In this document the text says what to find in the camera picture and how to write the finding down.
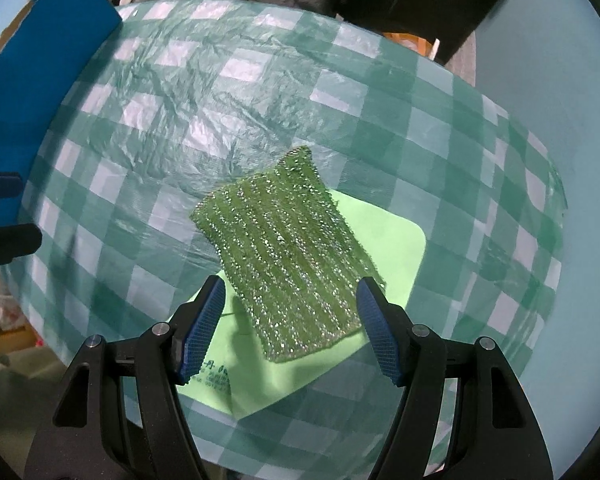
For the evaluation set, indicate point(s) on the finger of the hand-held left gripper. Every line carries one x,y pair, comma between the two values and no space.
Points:
0,185
10,242

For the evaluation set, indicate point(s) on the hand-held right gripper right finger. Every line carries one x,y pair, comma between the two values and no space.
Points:
380,330

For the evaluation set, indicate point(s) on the light green cloth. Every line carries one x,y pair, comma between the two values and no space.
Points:
390,245

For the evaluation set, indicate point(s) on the white ribbed radiator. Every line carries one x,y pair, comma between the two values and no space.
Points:
462,57

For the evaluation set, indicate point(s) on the green glitter scouring pad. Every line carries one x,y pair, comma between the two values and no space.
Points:
290,250

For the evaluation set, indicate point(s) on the green checked tablecloth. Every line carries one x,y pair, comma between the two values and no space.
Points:
180,110

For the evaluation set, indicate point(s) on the blue cardboard box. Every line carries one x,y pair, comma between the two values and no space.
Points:
30,60

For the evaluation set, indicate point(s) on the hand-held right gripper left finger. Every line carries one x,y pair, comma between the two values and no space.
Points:
200,330

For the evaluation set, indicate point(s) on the orange snack bag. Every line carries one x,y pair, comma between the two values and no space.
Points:
407,42

